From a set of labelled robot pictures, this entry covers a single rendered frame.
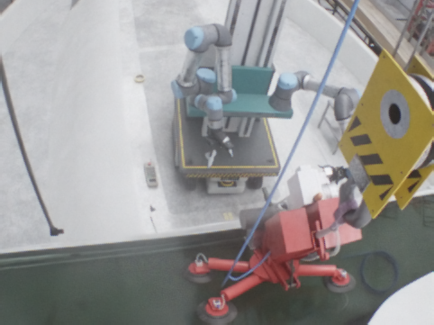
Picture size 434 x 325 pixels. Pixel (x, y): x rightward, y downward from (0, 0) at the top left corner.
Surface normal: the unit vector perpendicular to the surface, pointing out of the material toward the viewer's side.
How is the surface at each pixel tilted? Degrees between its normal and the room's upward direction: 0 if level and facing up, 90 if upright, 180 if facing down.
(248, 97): 0
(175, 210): 0
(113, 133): 12
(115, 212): 16
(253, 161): 0
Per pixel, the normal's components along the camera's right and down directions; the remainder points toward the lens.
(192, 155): 0.18, -0.62
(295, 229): 0.24, -0.37
